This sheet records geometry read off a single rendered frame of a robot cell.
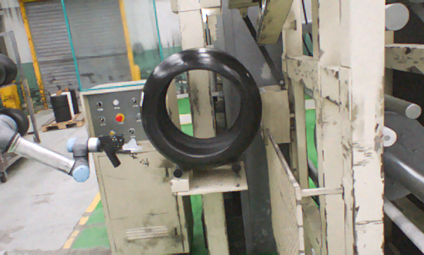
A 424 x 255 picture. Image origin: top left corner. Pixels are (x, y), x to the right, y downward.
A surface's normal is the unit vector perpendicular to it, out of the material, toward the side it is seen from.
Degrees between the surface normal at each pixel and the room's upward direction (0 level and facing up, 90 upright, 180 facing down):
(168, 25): 90
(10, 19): 90
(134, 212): 90
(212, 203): 90
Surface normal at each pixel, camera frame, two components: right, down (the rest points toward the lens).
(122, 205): -0.04, 0.24
